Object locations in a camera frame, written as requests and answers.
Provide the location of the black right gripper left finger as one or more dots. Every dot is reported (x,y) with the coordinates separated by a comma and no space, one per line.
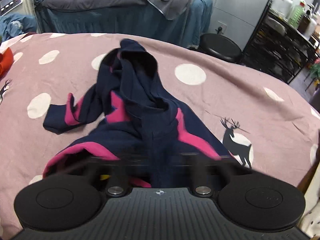
(117,178)

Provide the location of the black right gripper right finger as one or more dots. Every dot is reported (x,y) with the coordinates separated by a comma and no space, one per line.
(205,177)

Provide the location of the navy pink cartoon sweater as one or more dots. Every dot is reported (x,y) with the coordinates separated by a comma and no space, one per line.
(140,121)

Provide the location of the pink polka dot bedsheet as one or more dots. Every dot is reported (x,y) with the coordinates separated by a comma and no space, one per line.
(281,127)

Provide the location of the black round stool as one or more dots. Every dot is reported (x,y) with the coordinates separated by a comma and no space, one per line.
(220,47)

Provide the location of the black shelf cart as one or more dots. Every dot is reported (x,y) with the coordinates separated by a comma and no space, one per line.
(277,49)

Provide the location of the potted green plant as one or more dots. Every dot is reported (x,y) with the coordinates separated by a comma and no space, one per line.
(315,69)

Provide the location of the red folded garment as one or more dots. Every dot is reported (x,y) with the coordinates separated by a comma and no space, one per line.
(7,59)

